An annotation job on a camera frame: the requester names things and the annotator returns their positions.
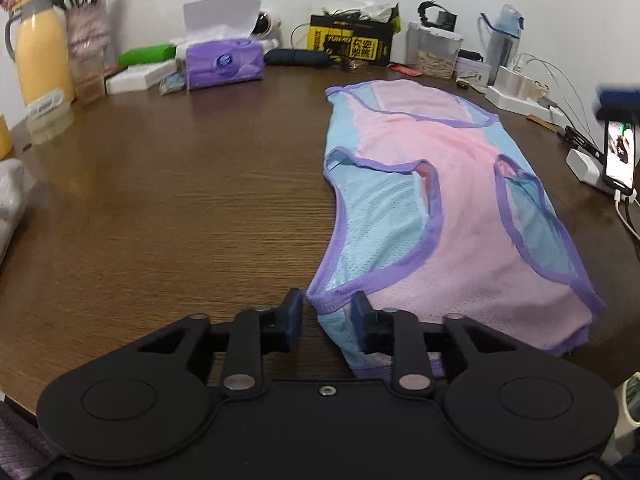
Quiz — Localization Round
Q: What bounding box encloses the black strap on container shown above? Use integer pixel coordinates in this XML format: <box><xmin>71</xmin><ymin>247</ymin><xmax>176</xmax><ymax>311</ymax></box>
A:
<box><xmin>416</xmin><ymin>0</ymin><xmax>458</xmax><ymax>33</ymax></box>

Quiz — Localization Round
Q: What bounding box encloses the white tape roll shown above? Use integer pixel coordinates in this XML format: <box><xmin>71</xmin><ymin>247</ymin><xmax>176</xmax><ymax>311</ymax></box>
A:
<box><xmin>616</xmin><ymin>372</ymin><xmax>640</xmax><ymax>434</ymax></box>

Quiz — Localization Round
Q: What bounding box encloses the white power strip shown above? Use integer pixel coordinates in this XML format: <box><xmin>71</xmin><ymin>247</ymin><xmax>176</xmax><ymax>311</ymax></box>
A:
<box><xmin>485</xmin><ymin>87</ymin><xmax>570</xmax><ymax>127</ymax></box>

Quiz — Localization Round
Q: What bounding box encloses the white phone stand base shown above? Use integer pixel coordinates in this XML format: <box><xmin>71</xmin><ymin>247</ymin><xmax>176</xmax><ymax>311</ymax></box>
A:
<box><xmin>565</xmin><ymin>148</ymin><xmax>617</xmax><ymax>196</ymax></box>

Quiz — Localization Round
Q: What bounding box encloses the yellow cup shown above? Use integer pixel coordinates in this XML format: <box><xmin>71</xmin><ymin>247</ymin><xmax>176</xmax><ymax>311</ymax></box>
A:
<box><xmin>0</xmin><ymin>115</ymin><xmax>13</xmax><ymax>159</ymax></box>

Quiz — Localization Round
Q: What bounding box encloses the blue water bottle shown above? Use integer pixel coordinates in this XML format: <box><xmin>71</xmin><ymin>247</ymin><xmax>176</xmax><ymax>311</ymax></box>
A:
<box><xmin>480</xmin><ymin>3</ymin><xmax>524</xmax><ymax>86</ymax></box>

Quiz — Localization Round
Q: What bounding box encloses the white plastic bag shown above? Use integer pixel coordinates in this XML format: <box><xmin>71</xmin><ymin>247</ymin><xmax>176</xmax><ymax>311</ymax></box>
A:
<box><xmin>0</xmin><ymin>158</ymin><xmax>36</xmax><ymax>262</ymax></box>

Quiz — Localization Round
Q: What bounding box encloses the white small box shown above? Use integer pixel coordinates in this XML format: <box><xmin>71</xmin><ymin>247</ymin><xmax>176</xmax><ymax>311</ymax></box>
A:
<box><xmin>454</xmin><ymin>49</ymin><xmax>491</xmax><ymax>87</ymax></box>

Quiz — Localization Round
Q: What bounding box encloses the pink blue purple mesh vest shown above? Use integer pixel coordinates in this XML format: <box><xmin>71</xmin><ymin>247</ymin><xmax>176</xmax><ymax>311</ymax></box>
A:
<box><xmin>307</xmin><ymin>79</ymin><xmax>604</xmax><ymax>377</ymax></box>

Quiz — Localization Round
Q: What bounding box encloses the red snack packet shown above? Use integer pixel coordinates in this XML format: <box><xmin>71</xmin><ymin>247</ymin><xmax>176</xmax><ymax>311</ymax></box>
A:
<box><xmin>387</xmin><ymin>63</ymin><xmax>422</xmax><ymax>77</ymax></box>

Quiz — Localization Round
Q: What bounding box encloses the yellow black cardboard box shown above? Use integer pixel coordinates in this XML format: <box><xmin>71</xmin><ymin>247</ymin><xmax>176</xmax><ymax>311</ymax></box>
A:
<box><xmin>307</xmin><ymin>6</ymin><xmax>400</xmax><ymax>66</ymax></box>

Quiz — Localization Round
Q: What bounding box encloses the white security camera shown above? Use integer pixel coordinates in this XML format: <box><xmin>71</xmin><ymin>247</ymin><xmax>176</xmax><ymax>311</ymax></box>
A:
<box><xmin>252</xmin><ymin>10</ymin><xmax>282</xmax><ymax>39</ymax></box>

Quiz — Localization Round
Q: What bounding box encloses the purple tissue pack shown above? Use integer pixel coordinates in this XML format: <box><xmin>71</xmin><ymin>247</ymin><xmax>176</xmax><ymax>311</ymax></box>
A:
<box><xmin>182</xmin><ymin>0</ymin><xmax>266</xmax><ymax>92</ymax></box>

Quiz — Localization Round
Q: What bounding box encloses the dark navy pouch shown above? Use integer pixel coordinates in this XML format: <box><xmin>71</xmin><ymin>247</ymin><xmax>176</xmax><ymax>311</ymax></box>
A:
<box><xmin>264</xmin><ymin>48</ymin><xmax>332</xmax><ymax>68</ymax></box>

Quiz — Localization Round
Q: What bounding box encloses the white charger cable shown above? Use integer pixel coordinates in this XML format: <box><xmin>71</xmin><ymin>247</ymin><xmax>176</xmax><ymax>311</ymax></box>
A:
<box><xmin>613</xmin><ymin>190</ymin><xmax>640</xmax><ymax>241</ymax></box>

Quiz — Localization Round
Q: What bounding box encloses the green tube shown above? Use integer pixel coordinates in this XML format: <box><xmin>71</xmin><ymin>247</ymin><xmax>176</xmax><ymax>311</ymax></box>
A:
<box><xmin>118</xmin><ymin>44</ymin><xmax>176</xmax><ymax>67</ymax></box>

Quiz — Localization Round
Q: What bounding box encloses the glass vase with flowers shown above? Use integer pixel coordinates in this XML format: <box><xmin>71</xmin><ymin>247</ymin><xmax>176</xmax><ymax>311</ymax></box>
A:
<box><xmin>0</xmin><ymin>0</ymin><xmax>114</xmax><ymax>106</ymax></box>

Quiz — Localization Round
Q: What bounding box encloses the smartphone on stand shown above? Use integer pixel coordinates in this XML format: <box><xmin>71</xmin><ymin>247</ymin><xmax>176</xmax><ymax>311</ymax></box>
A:
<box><xmin>603</xmin><ymin>122</ymin><xmax>636</xmax><ymax>195</ymax></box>

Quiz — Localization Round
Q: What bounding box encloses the yellow thermos jug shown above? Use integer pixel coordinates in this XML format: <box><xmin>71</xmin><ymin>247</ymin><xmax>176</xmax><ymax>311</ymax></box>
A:
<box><xmin>4</xmin><ymin>0</ymin><xmax>76</xmax><ymax>105</ymax></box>

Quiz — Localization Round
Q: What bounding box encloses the clear container with lid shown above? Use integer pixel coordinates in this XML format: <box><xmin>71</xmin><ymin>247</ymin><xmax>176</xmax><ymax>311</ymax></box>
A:
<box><xmin>406</xmin><ymin>22</ymin><xmax>463</xmax><ymax>79</ymax></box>

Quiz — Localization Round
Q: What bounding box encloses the white flat box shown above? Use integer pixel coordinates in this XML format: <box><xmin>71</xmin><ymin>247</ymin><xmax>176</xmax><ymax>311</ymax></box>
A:
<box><xmin>105</xmin><ymin>58</ymin><xmax>177</xmax><ymax>96</ymax></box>

